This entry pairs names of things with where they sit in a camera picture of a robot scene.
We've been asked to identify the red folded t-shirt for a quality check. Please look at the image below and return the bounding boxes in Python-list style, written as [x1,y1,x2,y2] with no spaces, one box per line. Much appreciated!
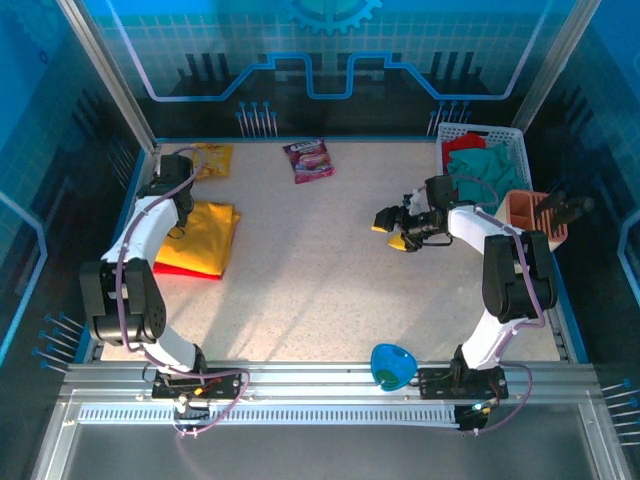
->
[152,262,225,282]

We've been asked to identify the yellow snack bag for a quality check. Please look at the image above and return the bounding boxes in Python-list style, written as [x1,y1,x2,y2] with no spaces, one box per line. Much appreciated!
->
[192,143,235,181]

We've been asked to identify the purple candy bag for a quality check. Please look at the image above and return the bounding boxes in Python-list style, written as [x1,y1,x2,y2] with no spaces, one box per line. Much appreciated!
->
[281,137,336,185]

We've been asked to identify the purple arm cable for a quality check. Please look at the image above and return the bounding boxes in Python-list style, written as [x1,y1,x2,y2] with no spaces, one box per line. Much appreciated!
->
[452,173,534,436]
[114,145,251,440]

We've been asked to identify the white slotted cable duct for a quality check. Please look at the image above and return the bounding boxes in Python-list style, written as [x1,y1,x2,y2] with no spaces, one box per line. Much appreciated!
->
[77,403,461,427]

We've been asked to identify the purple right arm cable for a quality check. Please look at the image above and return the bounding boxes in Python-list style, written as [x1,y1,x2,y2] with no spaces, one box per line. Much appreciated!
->
[452,173,534,436]

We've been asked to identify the beige knife block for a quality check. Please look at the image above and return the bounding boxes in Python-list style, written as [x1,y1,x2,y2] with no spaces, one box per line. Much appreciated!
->
[502,189,571,251]

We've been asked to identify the aluminium frame post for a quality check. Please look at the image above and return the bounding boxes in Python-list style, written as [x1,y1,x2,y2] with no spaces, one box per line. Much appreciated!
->
[509,0,601,134]
[55,0,160,154]

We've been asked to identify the yellow t-shirt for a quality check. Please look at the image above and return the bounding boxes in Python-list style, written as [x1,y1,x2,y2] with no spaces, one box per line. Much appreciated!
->
[153,199,242,279]

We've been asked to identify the white plastic basket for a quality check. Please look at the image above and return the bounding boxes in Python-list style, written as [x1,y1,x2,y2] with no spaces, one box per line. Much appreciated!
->
[437,119,530,201]

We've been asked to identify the black connector box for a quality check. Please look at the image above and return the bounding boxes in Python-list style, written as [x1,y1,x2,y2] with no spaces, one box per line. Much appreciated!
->
[455,401,501,434]
[172,399,211,422]

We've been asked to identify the black-handled knife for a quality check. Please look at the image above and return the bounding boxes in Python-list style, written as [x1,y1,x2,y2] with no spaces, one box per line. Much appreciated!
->
[542,189,597,216]
[534,207,590,227]

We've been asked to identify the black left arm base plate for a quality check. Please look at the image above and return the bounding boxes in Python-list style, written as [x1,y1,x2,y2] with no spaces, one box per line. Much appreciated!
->
[151,366,245,401]

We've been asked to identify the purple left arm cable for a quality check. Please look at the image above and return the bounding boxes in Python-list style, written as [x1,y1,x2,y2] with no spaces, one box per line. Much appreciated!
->
[114,145,251,440]

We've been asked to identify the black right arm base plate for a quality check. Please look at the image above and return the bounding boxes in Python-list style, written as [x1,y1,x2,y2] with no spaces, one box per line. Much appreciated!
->
[417,367,510,401]

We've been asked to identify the teal t-shirt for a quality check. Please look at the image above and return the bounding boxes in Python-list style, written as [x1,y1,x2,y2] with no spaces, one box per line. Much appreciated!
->
[446,143,521,206]

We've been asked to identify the red crumpled t-shirt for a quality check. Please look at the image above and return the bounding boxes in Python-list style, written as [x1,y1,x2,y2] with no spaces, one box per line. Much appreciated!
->
[442,132,489,174]

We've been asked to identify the blue plastic bowl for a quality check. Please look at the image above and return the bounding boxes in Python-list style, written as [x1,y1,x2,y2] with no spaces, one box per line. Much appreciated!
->
[369,342,418,392]

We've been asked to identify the aluminium mounting rail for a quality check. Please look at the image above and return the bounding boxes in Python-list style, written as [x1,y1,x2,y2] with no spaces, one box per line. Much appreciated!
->
[59,360,601,404]

